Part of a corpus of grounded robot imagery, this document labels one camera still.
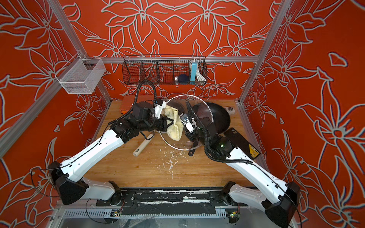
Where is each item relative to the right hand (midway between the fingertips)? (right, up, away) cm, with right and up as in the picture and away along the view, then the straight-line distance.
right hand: (184, 121), depth 70 cm
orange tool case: (-47, +14, +48) cm, 69 cm away
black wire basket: (-13, +35, +30) cm, 48 cm away
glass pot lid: (+4, -15, +22) cm, 27 cm away
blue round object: (0, +28, +25) cm, 38 cm away
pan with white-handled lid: (-3, +10, +36) cm, 37 cm away
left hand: (-5, +1, 0) cm, 5 cm away
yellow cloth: (-4, -5, -2) cm, 6 cm away
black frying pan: (+25, +3, +27) cm, 37 cm away
